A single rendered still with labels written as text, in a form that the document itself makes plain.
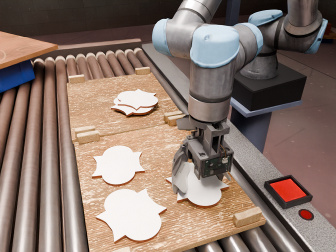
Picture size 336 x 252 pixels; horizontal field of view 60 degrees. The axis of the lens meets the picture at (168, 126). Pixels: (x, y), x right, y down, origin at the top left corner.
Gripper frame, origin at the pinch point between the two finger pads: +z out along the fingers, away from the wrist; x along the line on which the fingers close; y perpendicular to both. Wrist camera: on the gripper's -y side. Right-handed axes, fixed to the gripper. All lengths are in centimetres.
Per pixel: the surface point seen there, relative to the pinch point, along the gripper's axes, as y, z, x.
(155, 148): -16.7, 1.1, -4.9
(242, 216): 13.0, -2.1, 3.6
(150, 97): -41.2, -0.9, 1.3
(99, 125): -33.7, 1.4, -17.4
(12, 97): -68, 5, -45
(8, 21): -501, 75, -103
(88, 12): -506, 72, 26
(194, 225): 10.1, 0.7, -5.0
